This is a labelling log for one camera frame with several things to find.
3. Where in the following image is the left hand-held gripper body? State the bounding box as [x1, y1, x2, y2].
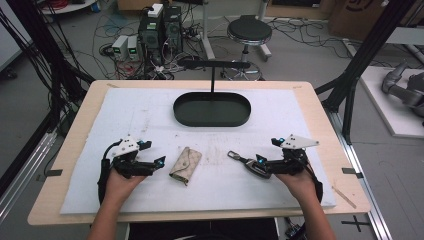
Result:
[109, 134, 158, 180]

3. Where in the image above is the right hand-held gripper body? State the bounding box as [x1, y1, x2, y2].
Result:
[265, 133, 320, 177]

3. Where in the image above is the black car key with clip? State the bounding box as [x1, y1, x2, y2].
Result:
[227, 150, 272, 180]

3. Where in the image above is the person's left hand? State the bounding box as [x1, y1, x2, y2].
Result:
[105, 166, 148, 205]

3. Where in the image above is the person's right hand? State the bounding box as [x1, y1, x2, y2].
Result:
[274, 165, 320, 205]

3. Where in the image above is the beige key pouch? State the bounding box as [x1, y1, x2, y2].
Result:
[168, 146, 203, 186]

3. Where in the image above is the white foam mat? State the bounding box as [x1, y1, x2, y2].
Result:
[59, 86, 337, 216]

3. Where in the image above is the black tape strip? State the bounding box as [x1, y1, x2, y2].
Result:
[35, 168, 64, 183]
[341, 167, 365, 180]

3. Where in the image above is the black oval tray with stand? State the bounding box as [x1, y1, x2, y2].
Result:
[172, 59, 252, 128]

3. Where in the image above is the grey power supply box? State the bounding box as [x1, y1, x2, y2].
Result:
[111, 34, 130, 60]
[126, 35, 140, 62]

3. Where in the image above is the white floor board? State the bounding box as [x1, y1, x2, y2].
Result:
[359, 65, 424, 140]

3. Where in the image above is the black computer tower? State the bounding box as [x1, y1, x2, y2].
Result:
[137, 3, 165, 66]
[162, 4, 184, 55]

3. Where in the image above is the black round stool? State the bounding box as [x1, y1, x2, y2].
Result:
[220, 14, 273, 82]

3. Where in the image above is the white desk leg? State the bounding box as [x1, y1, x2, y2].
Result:
[199, 0, 217, 62]

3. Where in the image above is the cardboard box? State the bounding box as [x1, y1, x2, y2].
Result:
[327, 0, 388, 33]

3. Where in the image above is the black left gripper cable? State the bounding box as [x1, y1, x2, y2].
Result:
[97, 139, 123, 206]

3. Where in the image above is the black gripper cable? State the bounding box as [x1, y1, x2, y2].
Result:
[97, 139, 123, 206]
[303, 163, 324, 204]

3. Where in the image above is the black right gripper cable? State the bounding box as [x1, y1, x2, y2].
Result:
[303, 163, 324, 204]

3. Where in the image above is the black frame post with cables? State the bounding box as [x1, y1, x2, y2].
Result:
[0, 0, 96, 138]

